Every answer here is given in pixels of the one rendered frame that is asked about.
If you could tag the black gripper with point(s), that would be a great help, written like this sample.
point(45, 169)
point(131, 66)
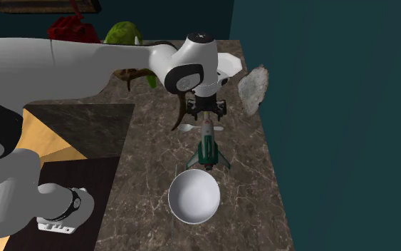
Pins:
point(205, 103)

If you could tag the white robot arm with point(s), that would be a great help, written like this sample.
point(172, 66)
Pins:
point(64, 66)

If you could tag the white spoon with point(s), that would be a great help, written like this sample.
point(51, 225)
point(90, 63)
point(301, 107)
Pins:
point(185, 127)

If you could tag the green and white toy rocket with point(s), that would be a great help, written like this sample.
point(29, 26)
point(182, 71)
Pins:
point(207, 146)

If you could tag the white plate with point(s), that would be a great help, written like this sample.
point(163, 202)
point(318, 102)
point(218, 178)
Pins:
point(229, 64)

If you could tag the grey rough stone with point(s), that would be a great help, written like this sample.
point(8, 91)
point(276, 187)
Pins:
point(254, 90)

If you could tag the brown gnarled root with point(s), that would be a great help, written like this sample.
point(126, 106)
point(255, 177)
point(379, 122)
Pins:
point(132, 73)

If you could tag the white bowl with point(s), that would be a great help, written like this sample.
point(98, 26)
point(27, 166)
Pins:
point(194, 196)

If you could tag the green leafy vegetable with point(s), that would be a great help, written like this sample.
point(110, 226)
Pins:
point(123, 33)

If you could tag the red crumpled object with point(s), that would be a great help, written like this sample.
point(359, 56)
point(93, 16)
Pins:
point(71, 31)

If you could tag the dark robot stand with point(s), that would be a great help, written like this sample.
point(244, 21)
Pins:
point(64, 177)

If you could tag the dark framed wall picture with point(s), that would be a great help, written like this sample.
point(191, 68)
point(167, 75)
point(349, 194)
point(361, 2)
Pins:
point(47, 5)

